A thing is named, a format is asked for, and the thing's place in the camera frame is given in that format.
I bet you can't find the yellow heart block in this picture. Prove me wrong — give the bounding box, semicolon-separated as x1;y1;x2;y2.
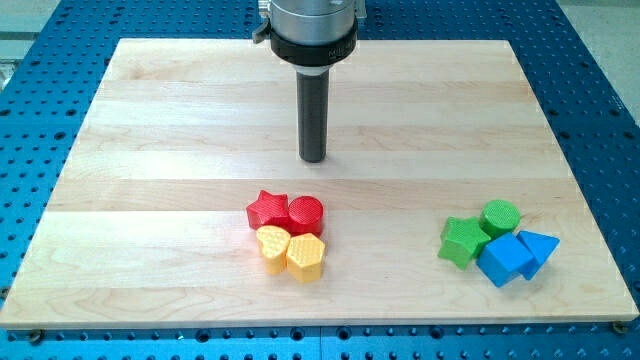
256;225;291;275

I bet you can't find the red cylinder block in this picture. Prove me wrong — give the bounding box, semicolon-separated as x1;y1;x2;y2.
288;196;324;236

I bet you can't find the red star block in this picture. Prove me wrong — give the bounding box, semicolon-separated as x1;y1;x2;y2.
246;190;289;230

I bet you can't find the yellow hexagon block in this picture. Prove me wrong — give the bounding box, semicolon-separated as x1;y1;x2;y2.
286;233;326;283

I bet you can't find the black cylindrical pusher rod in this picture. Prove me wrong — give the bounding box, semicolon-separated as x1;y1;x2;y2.
296;71;329;163

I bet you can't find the green star block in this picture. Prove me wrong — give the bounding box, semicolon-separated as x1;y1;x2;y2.
437;217;492;270

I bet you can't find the light wooden board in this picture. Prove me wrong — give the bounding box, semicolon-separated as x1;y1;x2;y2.
1;39;638;330

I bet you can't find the green cylinder block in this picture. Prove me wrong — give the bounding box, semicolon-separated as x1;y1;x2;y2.
479;199;521;239

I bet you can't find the blue cube block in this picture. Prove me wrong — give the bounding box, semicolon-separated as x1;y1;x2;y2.
476;233;534;287

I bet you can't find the blue triangle block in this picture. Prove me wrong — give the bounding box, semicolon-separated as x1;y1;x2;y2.
516;230;560;280

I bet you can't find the blue perforated metal table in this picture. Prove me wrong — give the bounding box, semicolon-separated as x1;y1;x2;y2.
1;0;639;359

